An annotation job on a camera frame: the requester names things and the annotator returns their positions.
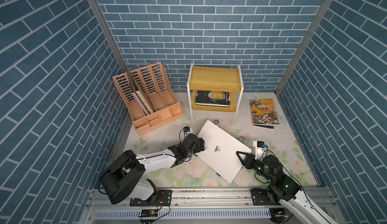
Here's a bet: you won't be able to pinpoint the black book on shelf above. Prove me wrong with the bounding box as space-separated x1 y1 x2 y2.
195 91 230 107

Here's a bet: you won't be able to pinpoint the pink desk file organizer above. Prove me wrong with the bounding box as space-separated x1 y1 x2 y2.
113 62 184 136

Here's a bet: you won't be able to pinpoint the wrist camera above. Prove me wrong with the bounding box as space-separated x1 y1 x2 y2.
183 126 191 136
253 141 268 160

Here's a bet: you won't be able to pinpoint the floral table mat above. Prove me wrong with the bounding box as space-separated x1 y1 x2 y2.
124 110 317 187

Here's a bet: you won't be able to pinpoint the colourful illustrated book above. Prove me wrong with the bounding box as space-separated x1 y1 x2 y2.
250 99 279 127

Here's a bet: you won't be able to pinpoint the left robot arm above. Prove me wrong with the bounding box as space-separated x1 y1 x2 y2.
98 133 205 206

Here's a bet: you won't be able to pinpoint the small green circuit board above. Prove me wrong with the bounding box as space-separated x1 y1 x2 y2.
140 209 158 219

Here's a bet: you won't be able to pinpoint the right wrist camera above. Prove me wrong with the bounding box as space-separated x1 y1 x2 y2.
253 141 268 160

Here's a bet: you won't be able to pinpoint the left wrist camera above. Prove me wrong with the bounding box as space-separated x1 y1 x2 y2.
183 126 191 136

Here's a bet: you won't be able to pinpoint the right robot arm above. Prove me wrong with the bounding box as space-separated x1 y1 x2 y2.
236 151 336 224

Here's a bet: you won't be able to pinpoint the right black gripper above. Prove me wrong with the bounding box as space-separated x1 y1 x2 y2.
236 151 274 184

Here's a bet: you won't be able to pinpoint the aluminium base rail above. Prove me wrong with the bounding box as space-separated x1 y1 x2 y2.
80 187 345 224

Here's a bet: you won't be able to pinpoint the wooden white-framed shelf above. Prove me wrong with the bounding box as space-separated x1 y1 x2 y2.
186 63 244 125

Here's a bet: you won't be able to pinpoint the papers in organizer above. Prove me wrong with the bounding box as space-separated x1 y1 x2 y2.
132 91 154 116

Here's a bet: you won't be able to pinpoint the silver laptop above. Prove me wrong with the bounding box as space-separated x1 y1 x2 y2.
193 120 252 184

